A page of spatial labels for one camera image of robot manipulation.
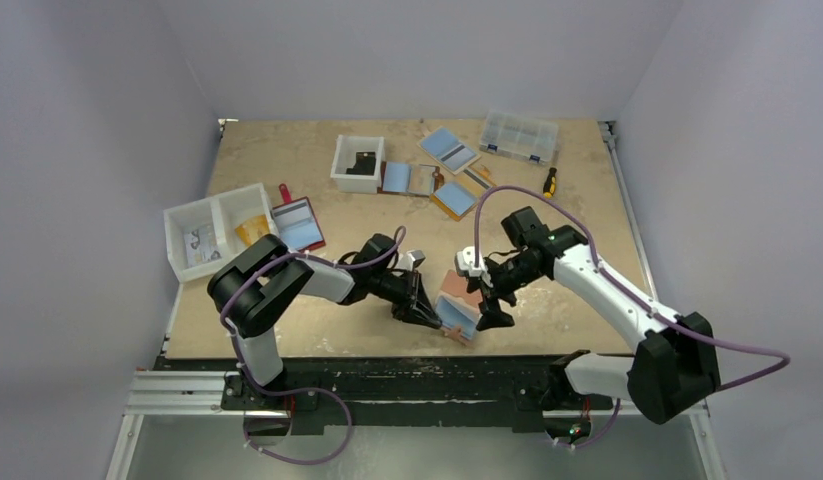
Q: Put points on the black object in box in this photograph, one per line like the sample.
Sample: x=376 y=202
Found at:
x=364 y=164

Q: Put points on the aluminium frame rail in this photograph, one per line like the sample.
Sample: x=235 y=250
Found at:
x=199 y=393

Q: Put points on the clear plastic organizer box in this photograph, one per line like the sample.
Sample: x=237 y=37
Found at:
x=520 y=137

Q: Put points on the orange card in bin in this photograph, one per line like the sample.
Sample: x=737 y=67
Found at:
x=254 y=228

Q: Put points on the printed card in bin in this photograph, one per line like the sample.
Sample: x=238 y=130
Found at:
x=201 y=246

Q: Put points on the brown open card holder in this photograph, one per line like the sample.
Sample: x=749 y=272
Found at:
x=414 y=180

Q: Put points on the yellow black screwdriver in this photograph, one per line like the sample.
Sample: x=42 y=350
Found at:
x=550 y=184

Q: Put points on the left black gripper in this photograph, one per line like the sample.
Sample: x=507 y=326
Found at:
x=421 y=312

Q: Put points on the small white square box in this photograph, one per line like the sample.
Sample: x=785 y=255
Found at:
x=346 y=147

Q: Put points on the white card holder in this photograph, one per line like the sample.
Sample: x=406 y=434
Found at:
x=448 y=150

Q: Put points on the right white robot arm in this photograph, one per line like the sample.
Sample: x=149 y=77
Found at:
x=673 y=364

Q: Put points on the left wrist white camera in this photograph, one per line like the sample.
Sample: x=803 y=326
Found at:
x=410 y=260

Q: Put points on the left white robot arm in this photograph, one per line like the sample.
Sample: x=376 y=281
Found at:
x=253 y=291

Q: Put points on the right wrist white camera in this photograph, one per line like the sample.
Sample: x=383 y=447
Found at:
x=469 y=263

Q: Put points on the wrist white camera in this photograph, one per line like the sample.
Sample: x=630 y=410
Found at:
x=410 y=260
x=469 y=263

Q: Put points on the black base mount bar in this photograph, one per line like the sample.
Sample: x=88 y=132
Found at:
x=514 y=392

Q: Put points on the white two-compartment bin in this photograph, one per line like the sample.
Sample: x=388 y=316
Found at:
x=225 y=211

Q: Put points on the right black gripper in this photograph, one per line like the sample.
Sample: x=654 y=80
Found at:
x=492 y=291

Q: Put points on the orange card holder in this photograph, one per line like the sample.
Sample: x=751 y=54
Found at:
x=458 y=197

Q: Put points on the pink card holder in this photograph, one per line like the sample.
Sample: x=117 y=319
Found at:
x=457 y=309

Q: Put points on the red card holder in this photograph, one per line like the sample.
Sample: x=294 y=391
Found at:
x=296 y=222

